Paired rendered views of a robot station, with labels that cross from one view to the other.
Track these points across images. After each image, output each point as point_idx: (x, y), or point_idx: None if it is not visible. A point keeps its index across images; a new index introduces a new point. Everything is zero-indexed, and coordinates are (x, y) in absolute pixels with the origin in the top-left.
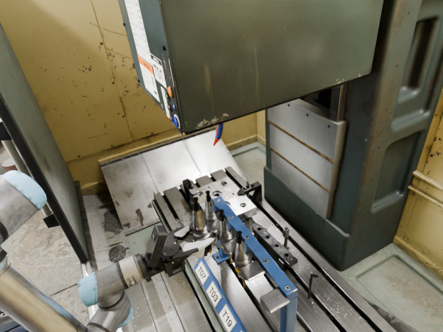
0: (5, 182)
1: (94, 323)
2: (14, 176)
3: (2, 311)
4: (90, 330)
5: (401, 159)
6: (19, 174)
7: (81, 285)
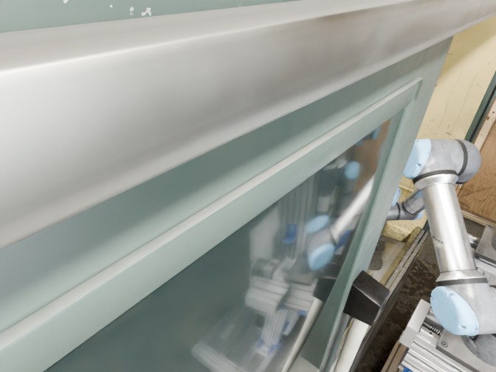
0: (429, 139)
1: (396, 204)
2: (422, 139)
3: (438, 330)
4: (401, 203)
5: None
6: (418, 139)
7: (398, 188)
